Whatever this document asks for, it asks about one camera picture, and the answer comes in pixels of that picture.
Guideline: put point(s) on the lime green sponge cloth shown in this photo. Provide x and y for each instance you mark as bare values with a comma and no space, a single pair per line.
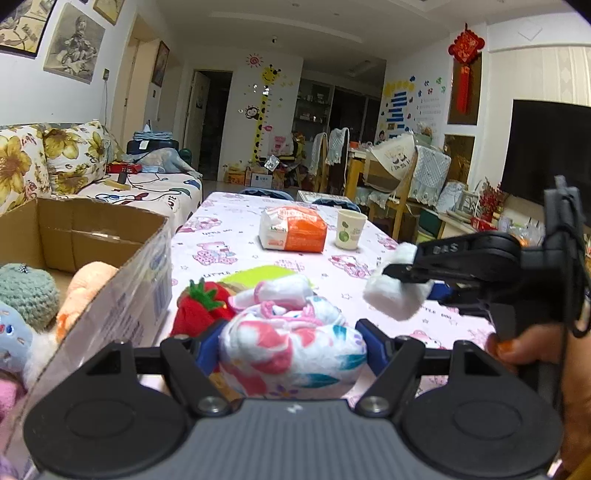
248,279

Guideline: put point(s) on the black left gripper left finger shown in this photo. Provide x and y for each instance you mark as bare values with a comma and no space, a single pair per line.
130,413

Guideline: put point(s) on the pink floral cloth bundle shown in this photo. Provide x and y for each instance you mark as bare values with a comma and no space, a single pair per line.
288,342

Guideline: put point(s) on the giraffe height wall sticker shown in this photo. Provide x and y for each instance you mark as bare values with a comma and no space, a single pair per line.
270,100

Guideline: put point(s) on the orange white tissue pack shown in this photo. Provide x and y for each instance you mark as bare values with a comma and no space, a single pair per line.
293,229

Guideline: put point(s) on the teal knitted soft toy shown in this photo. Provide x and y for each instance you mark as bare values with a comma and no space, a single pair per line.
32,292

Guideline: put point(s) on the framed sketch picture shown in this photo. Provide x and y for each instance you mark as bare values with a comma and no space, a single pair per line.
74,46

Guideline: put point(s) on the white fluffy soft piece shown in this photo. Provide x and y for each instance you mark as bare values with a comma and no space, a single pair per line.
392,297

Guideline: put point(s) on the black framed drawing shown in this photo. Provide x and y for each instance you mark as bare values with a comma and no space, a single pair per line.
22,31

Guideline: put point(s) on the cartoon print sofa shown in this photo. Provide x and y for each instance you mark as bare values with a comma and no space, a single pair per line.
175,196

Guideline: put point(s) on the black television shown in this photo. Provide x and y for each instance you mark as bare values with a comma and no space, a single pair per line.
548,139

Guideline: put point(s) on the wooden dining chair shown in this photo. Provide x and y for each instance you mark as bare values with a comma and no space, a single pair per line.
406,169

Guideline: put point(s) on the cardboard box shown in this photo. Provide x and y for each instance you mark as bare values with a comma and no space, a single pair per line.
63,235

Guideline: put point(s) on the white paper cup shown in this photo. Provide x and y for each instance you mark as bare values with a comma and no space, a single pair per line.
349,229

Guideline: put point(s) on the yellow floral cushion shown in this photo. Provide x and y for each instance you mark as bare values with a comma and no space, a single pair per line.
76,156
23,166

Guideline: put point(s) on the pink cartoon tablecloth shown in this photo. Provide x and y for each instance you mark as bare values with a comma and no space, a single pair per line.
221,239

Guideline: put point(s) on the red chinese knot decoration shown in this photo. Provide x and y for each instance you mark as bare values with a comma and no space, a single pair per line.
465,49

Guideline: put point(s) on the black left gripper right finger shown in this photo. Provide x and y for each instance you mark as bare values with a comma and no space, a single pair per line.
458,413

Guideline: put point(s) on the red strawberry plush toy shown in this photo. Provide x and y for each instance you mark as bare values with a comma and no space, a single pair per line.
199,306

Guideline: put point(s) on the orange plush toy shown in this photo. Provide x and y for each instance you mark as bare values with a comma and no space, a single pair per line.
83,287

